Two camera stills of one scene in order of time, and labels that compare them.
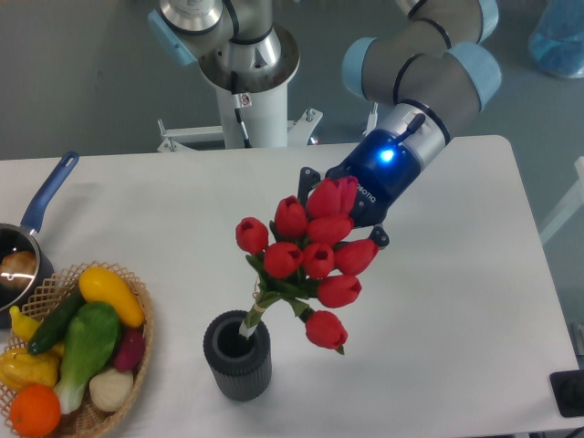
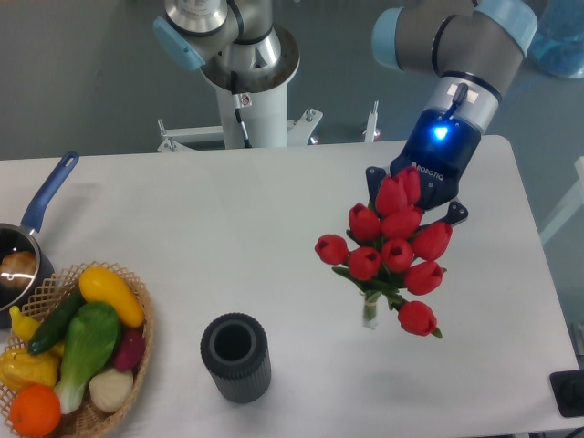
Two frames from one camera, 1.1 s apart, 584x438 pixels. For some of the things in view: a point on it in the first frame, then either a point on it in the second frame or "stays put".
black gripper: x=386 y=172 → x=438 y=145
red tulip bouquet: x=302 y=255 → x=389 y=253
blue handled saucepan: x=24 y=266 stays put
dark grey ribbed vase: x=241 y=368 stays put
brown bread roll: x=18 y=268 stays put
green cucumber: x=57 y=320 stays put
